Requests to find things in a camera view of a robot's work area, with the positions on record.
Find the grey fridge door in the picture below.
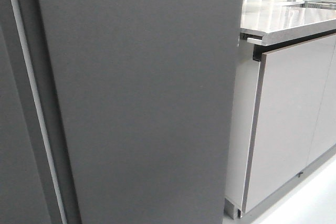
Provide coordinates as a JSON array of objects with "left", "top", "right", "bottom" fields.
[
  {"left": 39, "top": 0, "right": 242, "bottom": 223},
  {"left": 1, "top": 0, "right": 67, "bottom": 223}
]

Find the light grey cabinet door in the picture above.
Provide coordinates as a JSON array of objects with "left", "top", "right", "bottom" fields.
[
  {"left": 307, "top": 53, "right": 335, "bottom": 165},
  {"left": 242, "top": 35, "right": 335, "bottom": 212}
]

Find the white cabinet side panel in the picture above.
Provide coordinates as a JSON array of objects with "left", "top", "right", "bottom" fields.
[{"left": 224, "top": 39, "right": 260, "bottom": 219}]

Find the grey kitchen countertop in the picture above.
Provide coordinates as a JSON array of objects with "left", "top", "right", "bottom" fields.
[{"left": 240, "top": 2, "right": 335, "bottom": 46}]

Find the metal sink rack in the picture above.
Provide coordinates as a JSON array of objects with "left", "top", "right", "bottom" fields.
[{"left": 303, "top": 0, "right": 335, "bottom": 10}]

